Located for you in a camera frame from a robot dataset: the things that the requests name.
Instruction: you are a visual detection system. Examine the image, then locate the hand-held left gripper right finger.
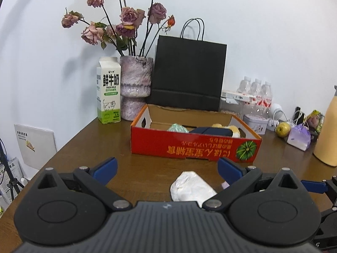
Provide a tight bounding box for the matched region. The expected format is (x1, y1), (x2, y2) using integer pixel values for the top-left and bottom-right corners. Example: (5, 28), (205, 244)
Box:
(202, 157), (301, 212)

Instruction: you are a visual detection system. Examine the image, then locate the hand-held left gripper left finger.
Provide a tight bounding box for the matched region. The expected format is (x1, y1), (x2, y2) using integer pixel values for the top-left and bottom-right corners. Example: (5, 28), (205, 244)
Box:
(37, 157), (132, 212)

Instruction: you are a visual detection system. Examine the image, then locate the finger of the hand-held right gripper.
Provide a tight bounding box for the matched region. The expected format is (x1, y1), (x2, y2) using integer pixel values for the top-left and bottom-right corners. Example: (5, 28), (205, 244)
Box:
(319, 206), (337, 226)
(301, 175), (337, 206)

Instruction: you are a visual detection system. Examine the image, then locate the white yellow plush sheep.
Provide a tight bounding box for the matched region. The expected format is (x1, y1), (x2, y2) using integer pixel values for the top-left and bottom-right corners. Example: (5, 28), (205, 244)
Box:
(212, 123), (241, 138)

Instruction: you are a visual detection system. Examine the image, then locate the dark blue cloth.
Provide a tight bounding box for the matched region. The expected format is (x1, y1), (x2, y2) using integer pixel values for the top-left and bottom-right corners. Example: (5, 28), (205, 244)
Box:
(189, 127), (233, 135)

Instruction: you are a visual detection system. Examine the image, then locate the white tissue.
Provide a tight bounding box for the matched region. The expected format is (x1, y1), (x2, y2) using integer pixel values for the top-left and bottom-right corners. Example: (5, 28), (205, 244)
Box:
(170, 171), (218, 208)

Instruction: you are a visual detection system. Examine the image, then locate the red cardboard box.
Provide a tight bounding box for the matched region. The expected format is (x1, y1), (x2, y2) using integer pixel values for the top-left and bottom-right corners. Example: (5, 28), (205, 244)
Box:
(130, 104), (263, 164)

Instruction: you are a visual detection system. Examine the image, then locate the iridescent plastic bag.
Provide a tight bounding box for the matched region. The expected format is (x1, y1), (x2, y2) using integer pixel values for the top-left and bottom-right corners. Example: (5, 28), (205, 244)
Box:
(167, 123), (189, 133)

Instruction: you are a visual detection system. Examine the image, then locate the purple gift bag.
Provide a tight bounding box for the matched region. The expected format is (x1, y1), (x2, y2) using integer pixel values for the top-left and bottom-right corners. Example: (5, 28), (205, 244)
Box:
(286, 112), (312, 151)

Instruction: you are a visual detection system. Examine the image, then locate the yellow thermos jug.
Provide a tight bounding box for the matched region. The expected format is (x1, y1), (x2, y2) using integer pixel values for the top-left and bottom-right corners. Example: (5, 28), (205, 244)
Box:
(313, 86), (337, 167)

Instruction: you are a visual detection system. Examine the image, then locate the pale printed tin box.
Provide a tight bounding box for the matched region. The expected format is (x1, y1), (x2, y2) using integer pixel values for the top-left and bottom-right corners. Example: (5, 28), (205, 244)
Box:
(243, 114), (269, 134)

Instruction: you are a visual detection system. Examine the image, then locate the clear storage container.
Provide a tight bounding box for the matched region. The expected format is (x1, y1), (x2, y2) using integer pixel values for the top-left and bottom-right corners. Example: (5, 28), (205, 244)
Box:
(219, 97), (245, 119)

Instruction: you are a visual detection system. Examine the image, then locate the green apple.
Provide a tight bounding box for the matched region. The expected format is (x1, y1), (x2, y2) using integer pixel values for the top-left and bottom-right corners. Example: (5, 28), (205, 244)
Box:
(275, 122), (292, 138)

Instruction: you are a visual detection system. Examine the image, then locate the colourful snack packet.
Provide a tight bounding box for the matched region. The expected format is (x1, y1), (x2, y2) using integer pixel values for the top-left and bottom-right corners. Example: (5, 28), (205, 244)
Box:
(307, 110), (325, 141)

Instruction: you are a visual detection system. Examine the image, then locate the black charger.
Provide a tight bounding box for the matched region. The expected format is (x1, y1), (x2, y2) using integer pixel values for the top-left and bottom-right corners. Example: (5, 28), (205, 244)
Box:
(293, 106), (307, 125)

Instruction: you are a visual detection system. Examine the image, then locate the white flat carton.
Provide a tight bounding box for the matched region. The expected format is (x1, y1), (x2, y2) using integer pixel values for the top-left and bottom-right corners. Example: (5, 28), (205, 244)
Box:
(221, 90), (257, 103)

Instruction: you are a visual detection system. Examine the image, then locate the white round device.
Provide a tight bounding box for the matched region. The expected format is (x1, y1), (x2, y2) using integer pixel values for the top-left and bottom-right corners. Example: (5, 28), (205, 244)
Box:
(267, 103), (284, 119)

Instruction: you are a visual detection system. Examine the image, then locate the green white milk carton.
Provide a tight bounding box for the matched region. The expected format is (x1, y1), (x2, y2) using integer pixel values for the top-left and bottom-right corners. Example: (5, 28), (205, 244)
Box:
(96, 57), (122, 124)

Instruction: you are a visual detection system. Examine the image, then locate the clear water bottle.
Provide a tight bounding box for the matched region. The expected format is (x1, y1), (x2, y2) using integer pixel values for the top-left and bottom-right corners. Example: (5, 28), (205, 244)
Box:
(259, 81), (272, 116)
(250, 78), (262, 97)
(237, 76), (252, 95)

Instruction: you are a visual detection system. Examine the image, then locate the purple speckled vase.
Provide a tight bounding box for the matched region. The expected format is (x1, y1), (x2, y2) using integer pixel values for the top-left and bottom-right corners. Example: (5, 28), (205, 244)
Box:
(120, 55), (154, 121)

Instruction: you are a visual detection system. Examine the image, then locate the white food packet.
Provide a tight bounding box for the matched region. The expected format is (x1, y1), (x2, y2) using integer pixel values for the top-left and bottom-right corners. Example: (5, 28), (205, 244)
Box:
(0, 157), (24, 190)

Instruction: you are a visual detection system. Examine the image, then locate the black light stand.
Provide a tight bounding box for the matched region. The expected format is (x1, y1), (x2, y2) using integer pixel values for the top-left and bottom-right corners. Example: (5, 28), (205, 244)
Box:
(0, 0), (25, 211)

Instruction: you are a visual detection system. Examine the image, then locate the black paper bag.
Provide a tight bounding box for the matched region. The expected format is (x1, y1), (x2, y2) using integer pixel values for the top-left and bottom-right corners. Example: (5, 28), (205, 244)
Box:
(150, 18), (227, 112)

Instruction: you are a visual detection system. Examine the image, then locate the dried pink roses bouquet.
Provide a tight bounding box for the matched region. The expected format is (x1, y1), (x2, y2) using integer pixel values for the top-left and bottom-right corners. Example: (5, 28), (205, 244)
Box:
(61, 0), (175, 57)

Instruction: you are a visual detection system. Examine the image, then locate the white cable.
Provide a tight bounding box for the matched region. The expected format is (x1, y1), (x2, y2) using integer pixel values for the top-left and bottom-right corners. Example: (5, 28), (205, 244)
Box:
(267, 109), (298, 131)

